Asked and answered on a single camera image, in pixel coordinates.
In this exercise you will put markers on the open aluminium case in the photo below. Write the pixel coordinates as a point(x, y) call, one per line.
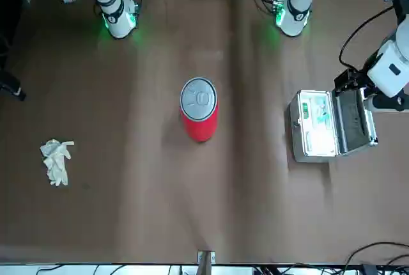
point(297, 134)

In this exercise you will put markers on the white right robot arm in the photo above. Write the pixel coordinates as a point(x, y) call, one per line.
point(119, 22)

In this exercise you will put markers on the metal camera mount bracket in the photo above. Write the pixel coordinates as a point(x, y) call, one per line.
point(206, 257)

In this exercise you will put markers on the small green packet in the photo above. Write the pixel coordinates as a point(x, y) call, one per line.
point(305, 110)

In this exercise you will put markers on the red push-button trash can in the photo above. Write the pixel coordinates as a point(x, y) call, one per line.
point(199, 128)

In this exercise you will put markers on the teal item in case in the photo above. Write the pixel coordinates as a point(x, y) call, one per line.
point(323, 116)

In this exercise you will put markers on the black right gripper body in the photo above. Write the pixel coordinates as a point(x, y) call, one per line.
point(6, 80)

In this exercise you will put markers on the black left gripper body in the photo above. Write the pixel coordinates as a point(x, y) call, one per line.
point(388, 102)

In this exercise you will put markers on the white disposable gloves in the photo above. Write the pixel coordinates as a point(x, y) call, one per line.
point(56, 163)

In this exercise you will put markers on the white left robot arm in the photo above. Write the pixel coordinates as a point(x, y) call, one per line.
point(297, 16)

